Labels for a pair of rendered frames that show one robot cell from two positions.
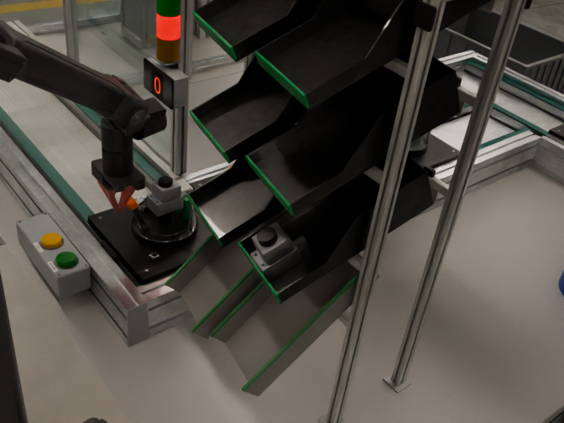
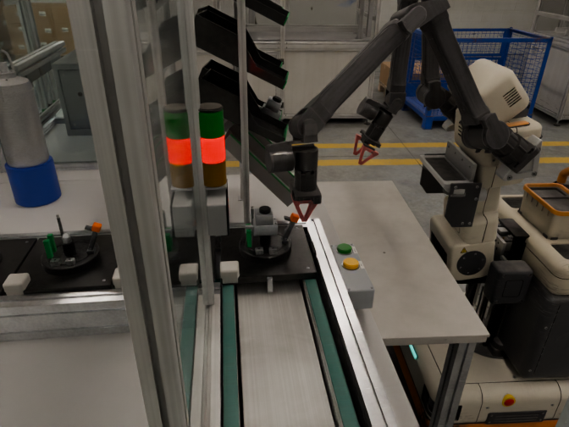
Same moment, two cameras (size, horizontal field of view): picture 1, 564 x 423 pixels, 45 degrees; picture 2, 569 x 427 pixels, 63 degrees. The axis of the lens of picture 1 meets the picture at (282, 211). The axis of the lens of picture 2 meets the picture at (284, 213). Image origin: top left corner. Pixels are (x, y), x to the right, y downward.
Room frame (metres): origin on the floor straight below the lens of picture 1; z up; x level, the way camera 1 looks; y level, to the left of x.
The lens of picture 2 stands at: (1.98, 0.89, 1.66)
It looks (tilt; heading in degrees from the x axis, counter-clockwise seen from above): 29 degrees down; 215
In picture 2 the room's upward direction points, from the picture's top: 1 degrees clockwise
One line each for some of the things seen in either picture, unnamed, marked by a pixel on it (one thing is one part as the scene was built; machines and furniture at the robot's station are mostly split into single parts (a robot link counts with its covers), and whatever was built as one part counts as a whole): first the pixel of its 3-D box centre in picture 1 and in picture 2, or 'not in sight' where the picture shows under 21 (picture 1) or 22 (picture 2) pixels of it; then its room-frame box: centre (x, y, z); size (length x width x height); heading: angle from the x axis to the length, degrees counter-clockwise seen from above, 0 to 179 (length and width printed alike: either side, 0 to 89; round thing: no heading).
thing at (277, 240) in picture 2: (164, 224); (265, 246); (1.15, 0.24, 0.98); 0.14 x 0.14 x 0.02
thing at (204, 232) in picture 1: (164, 231); (265, 252); (1.15, 0.24, 0.96); 0.24 x 0.24 x 0.02; 43
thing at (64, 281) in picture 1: (53, 253); (350, 274); (1.07, 0.46, 0.93); 0.21 x 0.07 x 0.06; 43
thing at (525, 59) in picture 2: not in sight; (469, 76); (-3.76, -0.57, 0.49); 1.26 x 0.87 x 0.98; 131
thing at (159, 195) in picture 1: (169, 192); (261, 219); (1.16, 0.24, 1.06); 0.08 x 0.04 x 0.07; 133
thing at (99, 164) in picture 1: (117, 161); (305, 180); (1.08, 0.32, 1.17); 0.10 x 0.07 x 0.07; 43
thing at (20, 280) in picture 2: not in sight; (68, 246); (1.49, -0.12, 1.01); 0.24 x 0.24 x 0.13; 43
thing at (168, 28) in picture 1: (168, 24); (212, 146); (1.37, 0.29, 1.33); 0.05 x 0.05 x 0.05
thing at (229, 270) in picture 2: (180, 192); (229, 272); (1.29, 0.24, 0.97); 0.05 x 0.05 x 0.04; 43
